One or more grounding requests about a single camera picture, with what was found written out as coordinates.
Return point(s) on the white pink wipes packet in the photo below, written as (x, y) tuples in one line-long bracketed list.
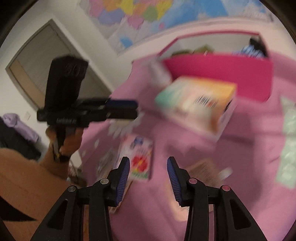
[(106, 163)]

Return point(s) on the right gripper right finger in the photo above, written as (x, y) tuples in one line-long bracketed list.
[(232, 219)]

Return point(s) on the colourful wall map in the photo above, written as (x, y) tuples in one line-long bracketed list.
[(126, 23)]

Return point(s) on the black scrunchie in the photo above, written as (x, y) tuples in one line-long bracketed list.
[(259, 45)]

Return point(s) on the pink floral table cloth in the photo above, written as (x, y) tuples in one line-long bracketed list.
[(255, 148)]

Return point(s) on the pastel tissue pack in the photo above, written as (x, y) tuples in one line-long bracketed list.
[(201, 105)]

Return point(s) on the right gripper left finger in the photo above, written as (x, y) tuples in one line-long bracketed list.
[(64, 220)]

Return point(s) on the grey door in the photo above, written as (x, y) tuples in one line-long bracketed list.
[(29, 68)]

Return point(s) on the pink cardboard box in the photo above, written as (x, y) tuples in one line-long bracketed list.
[(253, 76)]

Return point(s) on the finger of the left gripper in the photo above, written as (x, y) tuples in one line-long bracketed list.
[(97, 103), (113, 113)]

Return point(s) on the blue gingham scrunchie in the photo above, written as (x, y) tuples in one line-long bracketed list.
[(250, 51)]

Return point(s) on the green frog plush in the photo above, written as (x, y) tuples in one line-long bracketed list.
[(205, 49)]

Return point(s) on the flower print packet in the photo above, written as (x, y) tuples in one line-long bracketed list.
[(139, 150)]

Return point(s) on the left hand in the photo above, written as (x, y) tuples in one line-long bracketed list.
[(70, 145)]

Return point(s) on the orange sleeve forearm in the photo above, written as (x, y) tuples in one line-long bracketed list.
[(29, 189)]

